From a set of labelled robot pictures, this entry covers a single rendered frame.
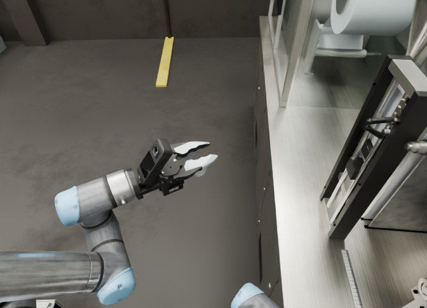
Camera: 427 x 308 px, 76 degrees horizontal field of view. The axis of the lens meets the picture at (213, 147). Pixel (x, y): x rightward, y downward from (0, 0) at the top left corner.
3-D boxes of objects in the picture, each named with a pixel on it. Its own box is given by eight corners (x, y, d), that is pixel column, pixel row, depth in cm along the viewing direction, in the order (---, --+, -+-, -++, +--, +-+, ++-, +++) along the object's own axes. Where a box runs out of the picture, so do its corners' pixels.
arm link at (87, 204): (65, 208, 63) (49, 186, 57) (112, 190, 67) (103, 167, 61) (70, 237, 59) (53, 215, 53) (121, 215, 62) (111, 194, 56)
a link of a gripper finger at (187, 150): (202, 147, 75) (173, 162, 71) (203, 133, 70) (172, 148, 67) (209, 155, 74) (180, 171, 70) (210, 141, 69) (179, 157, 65)
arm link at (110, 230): (96, 267, 65) (81, 246, 57) (88, 229, 72) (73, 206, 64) (129, 252, 67) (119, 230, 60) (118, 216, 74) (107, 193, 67)
